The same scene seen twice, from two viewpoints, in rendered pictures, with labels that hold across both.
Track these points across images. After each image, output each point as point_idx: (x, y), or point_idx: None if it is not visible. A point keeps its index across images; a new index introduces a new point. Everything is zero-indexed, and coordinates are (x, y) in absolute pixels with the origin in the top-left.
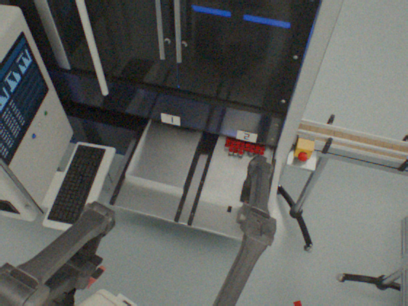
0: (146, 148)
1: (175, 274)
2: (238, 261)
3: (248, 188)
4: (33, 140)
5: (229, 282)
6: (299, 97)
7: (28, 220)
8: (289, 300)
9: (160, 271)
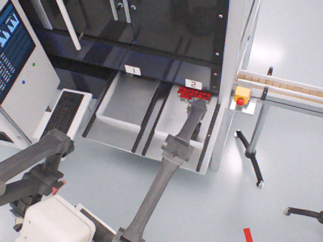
0: (114, 93)
1: None
2: (156, 177)
3: None
4: (23, 85)
5: (148, 192)
6: (229, 50)
7: (21, 148)
8: (240, 227)
9: (133, 197)
